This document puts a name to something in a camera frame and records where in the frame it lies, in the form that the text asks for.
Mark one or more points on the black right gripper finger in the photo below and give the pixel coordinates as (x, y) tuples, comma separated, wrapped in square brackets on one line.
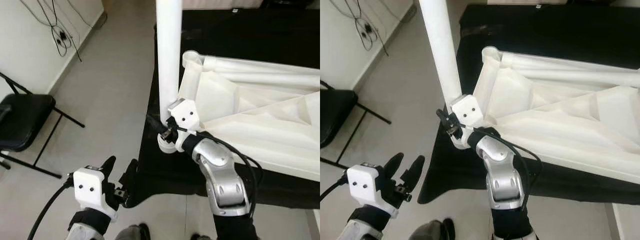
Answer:
[(157, 125), (446, 120)]

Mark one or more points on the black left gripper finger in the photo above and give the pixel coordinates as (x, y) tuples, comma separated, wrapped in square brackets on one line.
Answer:
[(107, 166), (394, 166), (414, 174), (130, 175)]

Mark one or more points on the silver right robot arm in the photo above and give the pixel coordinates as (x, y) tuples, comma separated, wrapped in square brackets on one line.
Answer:
[(502, 175), (225, 180)]

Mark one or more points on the black folding chair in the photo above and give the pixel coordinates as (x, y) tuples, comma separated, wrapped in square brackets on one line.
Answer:
[(25, 122), (335, 117)]

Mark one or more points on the white plastic table top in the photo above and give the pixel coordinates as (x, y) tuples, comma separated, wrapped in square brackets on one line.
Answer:
[(575, 120), (260, 125)]

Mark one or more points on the black floor mat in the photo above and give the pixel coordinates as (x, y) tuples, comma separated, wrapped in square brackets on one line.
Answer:
[(250, 35), (550, 30)]

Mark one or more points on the patterned floor rug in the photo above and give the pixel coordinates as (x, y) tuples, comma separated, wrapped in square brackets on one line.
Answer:
[(220, 4)]

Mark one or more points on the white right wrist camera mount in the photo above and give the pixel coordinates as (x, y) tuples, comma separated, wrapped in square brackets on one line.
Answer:
[(184, 112), (465, 110)]

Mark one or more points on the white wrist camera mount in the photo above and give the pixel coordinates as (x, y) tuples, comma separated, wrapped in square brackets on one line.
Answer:
[(465, 110), (184, 112), (362, 185), (89, 190)]

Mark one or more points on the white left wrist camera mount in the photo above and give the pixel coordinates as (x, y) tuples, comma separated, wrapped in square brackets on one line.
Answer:
[(362, 185), (89, 190)]

